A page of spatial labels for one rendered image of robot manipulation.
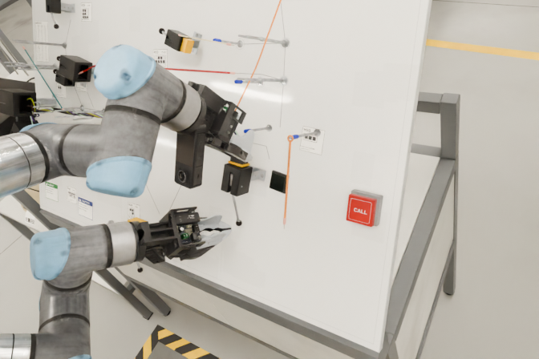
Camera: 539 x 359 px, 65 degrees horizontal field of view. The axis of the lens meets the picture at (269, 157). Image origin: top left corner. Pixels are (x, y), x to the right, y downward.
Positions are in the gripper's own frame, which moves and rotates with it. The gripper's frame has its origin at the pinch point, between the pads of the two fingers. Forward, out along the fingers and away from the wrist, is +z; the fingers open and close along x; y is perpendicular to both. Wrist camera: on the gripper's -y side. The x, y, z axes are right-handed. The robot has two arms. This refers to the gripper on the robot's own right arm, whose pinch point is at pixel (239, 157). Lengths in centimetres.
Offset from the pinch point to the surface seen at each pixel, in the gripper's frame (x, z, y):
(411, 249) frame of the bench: -30.3, 38.3, -3.0
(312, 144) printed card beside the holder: -11.8, 4.1, 7.7
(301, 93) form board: -7.4, 0.3, 16.1
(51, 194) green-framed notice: 76, 22, -30
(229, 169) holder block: 0.4, -0.8, -2.9
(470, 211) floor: -32, 143, 27
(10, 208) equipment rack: 130, 47, -50
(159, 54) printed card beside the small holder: 33.0, -0.1, 16.8
